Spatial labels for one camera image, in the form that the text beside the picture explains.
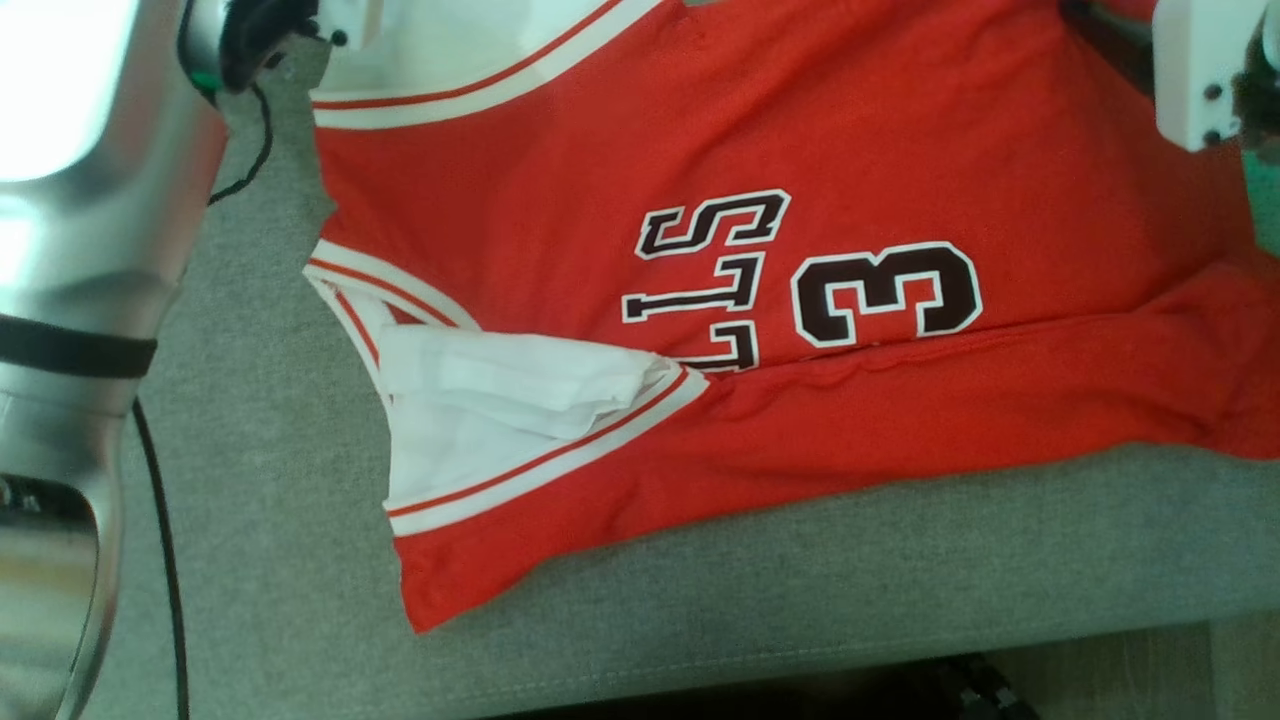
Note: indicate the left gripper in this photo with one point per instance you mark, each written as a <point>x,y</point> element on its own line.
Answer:
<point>250,40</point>

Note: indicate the grey fabric sofa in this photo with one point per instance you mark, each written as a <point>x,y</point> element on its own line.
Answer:
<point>300,600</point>

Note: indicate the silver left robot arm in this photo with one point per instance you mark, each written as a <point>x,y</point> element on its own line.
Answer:
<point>90,250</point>

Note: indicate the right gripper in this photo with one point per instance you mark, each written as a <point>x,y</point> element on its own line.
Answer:
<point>1262,110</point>

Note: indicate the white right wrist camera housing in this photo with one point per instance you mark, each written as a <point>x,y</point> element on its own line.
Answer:
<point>1200,70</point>

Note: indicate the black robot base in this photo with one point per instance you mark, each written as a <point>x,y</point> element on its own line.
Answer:
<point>985,690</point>

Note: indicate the red basketball jersey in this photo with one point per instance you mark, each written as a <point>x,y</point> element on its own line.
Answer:
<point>800,150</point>

